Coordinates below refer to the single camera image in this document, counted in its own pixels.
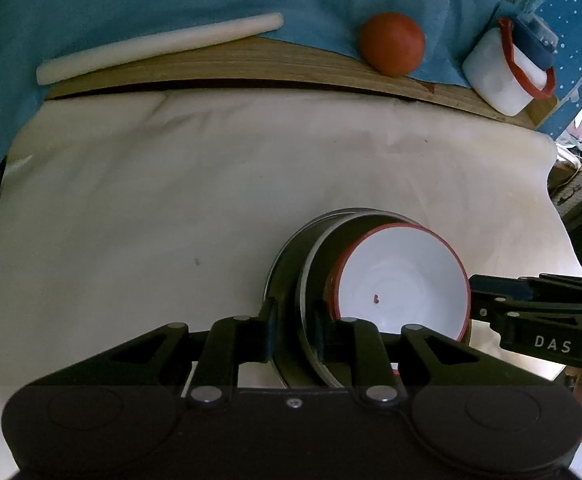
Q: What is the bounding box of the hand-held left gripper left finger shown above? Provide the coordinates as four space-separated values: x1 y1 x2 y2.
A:
36 296 279 406

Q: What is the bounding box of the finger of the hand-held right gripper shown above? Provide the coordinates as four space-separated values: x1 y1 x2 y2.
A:
470 274 582 322
518 272 582 306

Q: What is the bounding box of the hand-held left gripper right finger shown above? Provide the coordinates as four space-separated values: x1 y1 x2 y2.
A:
312 299 554 407

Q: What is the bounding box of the deep steel bowl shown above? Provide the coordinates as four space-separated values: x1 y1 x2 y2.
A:
296 212 452 388

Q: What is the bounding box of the white bowl red rim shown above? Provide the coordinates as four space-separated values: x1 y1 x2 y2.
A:
336 225 472 343

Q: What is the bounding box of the white table cover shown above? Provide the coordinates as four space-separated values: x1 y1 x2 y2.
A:
0 91 579 461

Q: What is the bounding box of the wooden board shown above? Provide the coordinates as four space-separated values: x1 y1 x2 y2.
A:
46 35 559 131

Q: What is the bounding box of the red tomato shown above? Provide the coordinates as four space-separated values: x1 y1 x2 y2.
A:
360 11 427 78

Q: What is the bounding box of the white rolling pin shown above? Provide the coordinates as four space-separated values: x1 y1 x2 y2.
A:
36 12 285 86

